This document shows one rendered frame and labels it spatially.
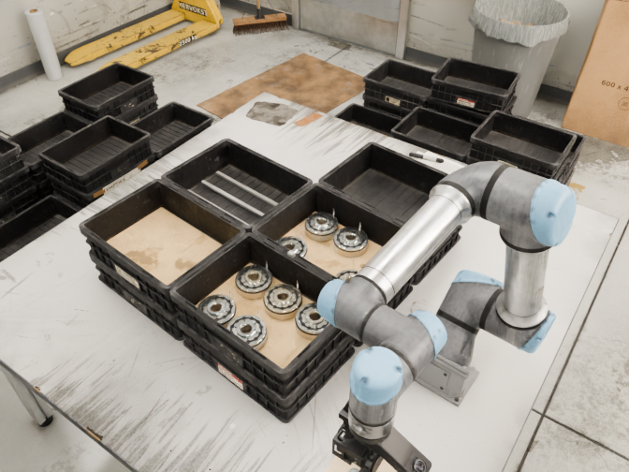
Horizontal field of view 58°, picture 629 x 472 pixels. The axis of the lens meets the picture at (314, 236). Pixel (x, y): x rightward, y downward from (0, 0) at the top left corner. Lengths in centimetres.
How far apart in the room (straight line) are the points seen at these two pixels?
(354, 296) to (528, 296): 49
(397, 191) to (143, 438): 108
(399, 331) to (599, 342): 195
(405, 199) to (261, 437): 90
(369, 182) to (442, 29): 271
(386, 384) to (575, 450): 167
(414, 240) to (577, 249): 111
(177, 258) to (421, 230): 88
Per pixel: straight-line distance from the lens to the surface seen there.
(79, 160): 288
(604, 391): 266
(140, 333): 174
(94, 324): 181
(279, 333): 151
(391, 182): 199
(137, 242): 182
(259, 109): 263
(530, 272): 127
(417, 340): 92
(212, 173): 203
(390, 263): 102
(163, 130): 319
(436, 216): 110
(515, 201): 113
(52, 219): 294
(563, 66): 435
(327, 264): 167
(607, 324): 290
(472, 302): 149
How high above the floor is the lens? 202
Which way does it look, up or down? 43 degrees down
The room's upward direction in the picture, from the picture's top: straight up
